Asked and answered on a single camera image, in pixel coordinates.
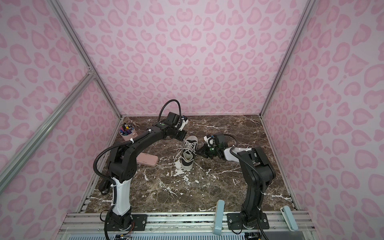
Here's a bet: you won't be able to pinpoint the pink rectangular case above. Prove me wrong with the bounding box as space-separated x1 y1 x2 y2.
137 153 159 167

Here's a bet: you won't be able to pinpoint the light blue clamp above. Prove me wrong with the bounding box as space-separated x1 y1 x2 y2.
280 206 299 232
213 200 225 236

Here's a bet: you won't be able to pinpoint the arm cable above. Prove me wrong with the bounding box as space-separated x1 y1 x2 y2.
223 134 268 196
92 99 183 196

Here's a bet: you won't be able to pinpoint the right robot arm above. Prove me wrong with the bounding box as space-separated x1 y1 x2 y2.
197 144 276 226

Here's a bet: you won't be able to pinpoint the pens in cup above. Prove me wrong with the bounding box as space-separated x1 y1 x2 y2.
119 123 135 136

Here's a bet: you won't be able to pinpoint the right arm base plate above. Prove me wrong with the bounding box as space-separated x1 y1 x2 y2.
226 213 270 231

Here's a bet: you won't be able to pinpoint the light blue clamp right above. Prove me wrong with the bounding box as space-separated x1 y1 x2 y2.
280 206 299 232

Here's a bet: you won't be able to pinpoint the pink pen cup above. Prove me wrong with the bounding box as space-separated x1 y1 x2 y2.
119 124 138 141

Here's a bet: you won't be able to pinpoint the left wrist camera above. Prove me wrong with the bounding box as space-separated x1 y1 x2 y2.
164 112 189 131

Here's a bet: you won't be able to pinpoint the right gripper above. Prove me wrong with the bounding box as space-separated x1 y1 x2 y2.
195 143 221 160

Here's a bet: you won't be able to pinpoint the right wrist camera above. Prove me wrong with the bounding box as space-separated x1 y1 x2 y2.
204 133 228 149

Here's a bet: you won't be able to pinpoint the diagonal aluminium frame bar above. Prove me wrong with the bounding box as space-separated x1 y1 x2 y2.
1 71 95 193

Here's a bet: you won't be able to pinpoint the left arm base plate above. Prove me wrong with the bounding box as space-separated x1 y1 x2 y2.
104 212 148 232

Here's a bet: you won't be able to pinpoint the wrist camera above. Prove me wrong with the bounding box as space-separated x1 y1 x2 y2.
204 133 228 149
164 112 189 131

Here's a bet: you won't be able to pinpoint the white shoelace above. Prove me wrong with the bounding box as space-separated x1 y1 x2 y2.
175 140 198 166

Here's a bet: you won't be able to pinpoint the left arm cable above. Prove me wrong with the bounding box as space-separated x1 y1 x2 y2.
92 99 183 196

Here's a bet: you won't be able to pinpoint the black white sneaker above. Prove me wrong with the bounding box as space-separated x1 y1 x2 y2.
179 136 198 171

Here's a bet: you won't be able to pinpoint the light blue clamp centre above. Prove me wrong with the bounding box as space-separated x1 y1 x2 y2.
213 200 225 236

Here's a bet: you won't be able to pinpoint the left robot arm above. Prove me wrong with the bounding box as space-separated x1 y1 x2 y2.
108 123 187 229

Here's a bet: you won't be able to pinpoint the aluminium rail base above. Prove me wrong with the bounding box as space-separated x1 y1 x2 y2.
56 211 319 240

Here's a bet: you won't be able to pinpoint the black object by wall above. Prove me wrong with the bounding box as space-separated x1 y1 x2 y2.
98 178 112 196

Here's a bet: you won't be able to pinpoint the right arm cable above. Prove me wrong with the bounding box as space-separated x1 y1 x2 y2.
223 134 268 196

